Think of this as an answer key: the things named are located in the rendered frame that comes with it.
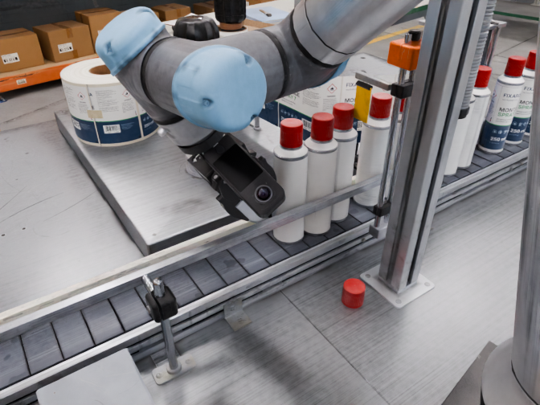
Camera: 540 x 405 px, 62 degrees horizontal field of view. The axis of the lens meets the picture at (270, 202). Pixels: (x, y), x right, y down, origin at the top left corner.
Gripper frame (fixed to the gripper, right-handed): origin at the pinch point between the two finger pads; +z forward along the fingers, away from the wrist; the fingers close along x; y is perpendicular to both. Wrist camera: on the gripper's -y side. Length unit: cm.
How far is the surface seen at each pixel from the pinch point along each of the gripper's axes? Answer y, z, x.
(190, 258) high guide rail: -3.9, -9.8, 12.3
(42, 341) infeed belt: 0.5, -12.7, 33.0
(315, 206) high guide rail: -3.9, 0.6, -5.9
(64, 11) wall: 455, 77, -30
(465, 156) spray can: -1.8, 25.5, -39.5
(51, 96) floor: 345, 90, 32
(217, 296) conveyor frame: -4.7, -1.4, 13.7
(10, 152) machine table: 71, -6, 31
